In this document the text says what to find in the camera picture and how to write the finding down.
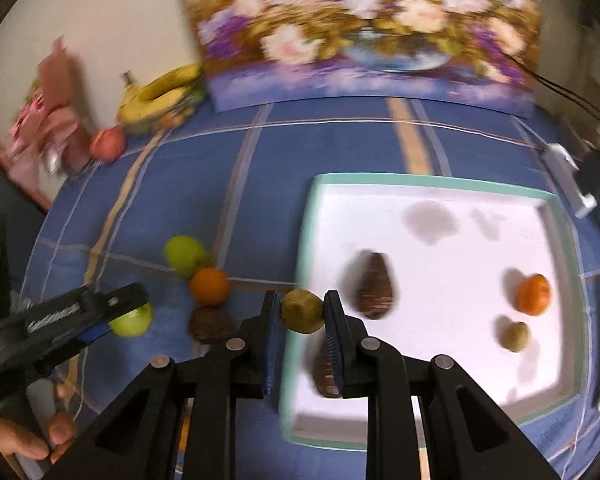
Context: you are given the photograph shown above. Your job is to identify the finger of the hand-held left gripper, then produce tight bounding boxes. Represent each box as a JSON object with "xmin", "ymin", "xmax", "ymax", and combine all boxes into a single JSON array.
[
  {"xmin": 77, "ymin": 282, "xmax": 150, "ymax": 322},
  {"xmin": 55, "ymin": 325, "xmax": 113, "ymax": 361}
]

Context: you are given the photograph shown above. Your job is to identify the long dark brown avocado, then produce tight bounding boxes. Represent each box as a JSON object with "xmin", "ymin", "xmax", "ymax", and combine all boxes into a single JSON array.
[{"xmin": 311, "ymin": 337, "xmax": 343, "ymax": 400}]

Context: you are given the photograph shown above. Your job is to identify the black charger adaptor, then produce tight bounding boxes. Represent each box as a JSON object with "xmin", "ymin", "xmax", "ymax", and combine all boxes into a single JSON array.
[{"xmin": 577, "ymin": 152, "xmax": 600, "ymax": 196}]

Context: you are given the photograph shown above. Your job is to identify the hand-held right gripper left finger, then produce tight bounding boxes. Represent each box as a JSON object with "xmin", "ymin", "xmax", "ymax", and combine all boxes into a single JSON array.
[{"xmin": 42, "ymin": 290, "xmax": 287, "ymax": 480}]

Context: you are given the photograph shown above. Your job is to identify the small tan kiwi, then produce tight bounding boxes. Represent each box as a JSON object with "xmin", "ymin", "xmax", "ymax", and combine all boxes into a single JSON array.
[
  {"xmin": 280, "ymin": 288, "xmax": 326, "ymax": 335},
  {"xmin": 501, "ymin": 321, "xmax": 531, "ymax": 353}
]

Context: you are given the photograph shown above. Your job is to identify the white power strip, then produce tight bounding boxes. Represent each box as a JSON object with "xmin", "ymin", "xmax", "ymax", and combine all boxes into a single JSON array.
[{"xmin": 542, "ymin": 142, "xmax": 598, "ymax": 218}]

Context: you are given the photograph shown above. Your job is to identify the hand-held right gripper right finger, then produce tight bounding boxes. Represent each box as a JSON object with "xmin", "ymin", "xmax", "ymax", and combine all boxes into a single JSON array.
[{"xmin": 324, "ymin": 290, "xmax": 563, "ymax": 480}]

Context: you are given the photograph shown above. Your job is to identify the red apple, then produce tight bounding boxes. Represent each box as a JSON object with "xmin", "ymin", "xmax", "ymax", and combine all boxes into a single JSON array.
[{"xmin": 90, "ymin": 127, "xmax": 127, "ymax": 163}]

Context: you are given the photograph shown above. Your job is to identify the pink wrapped bouquet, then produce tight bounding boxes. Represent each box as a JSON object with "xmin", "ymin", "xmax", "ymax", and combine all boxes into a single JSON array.
[{"xmin": 0, "ymin": 35, "xmax": 93, "ymax": 198}]

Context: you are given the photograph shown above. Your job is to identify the person's left hand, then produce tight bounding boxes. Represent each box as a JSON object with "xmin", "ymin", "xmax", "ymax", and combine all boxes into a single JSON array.
[{"xmin": 0, "ymin": 409, "xmax": 79, "ymax": 465}]

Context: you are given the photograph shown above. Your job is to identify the black charger cable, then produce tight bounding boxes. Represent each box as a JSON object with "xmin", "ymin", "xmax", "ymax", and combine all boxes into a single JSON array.
[{"xmin": 505, "ymin": 50, "xmax": 600, "ymax": 128}]

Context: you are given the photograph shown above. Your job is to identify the orange tangerine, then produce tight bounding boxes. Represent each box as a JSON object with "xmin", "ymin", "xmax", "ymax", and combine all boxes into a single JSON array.
[
  {"xmin": 189, "ymin": 266, "xmax": 231, "ymax": 307},
  {"xmin": 516, "ymin": 273, "xmax": 552, "ymax": 317}
]

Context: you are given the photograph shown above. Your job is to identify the white tray with teal rim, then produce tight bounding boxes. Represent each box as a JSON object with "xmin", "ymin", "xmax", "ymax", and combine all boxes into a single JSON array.
[{"xmin": 279, "ymin": 172, "xmax": 588, "ymax": 448}]

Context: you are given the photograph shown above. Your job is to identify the yellow banana bunch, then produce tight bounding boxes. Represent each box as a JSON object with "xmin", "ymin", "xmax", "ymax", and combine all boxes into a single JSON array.
[{"xmin": 117, "ymin": 62, "xmax": 206, "ymax": 123}]

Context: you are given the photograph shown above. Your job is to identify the flower painting canvas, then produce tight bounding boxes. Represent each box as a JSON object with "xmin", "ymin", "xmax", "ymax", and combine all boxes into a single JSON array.
[{"xmin": 170, "ymin": 0, "xmax": 541, "ymax": 116}]

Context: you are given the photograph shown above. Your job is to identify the green apple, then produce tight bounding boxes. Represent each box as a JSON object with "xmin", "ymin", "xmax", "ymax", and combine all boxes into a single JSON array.
[
  {"xmin": 164, "ymin": 234, "xmax": 211, "ymax": 279},
  {"xmin": 109, "ymin": 302, "xmax": 154, "ymax": 338}
]

